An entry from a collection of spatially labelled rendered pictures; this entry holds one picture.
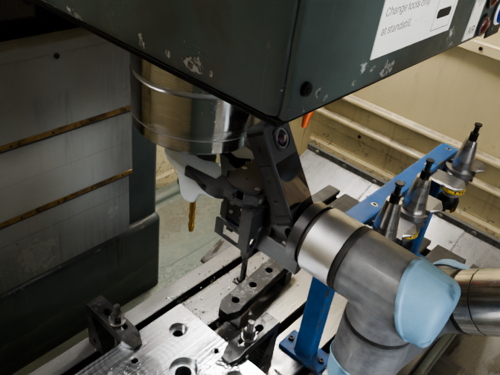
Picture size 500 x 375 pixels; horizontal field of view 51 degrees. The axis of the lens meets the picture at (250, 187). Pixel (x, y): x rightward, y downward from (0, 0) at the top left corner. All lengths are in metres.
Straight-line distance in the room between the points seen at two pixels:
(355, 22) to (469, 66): 1.13
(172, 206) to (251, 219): 1.39
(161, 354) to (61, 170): 0.42
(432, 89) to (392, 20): 1.13
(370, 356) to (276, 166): 0.22
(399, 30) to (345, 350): 0.32
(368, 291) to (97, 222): 0.86
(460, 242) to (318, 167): 0.52
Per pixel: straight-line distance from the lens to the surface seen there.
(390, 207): 0.88
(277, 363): 1.10
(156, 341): 1.00
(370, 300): 0.53
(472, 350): 1.53
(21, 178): 1.09
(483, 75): 1.53
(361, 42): 0.44
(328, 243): 0.53
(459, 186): 1.15
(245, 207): 0.58
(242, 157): 0.64
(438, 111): 1.60
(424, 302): 0.51
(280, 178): 0.55
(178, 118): 0.55
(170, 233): 1.84
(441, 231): 1.68
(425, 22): 0.53
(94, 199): 1.23
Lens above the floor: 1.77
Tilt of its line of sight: 34 degrees down
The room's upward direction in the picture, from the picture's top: 8 degrees clockwise
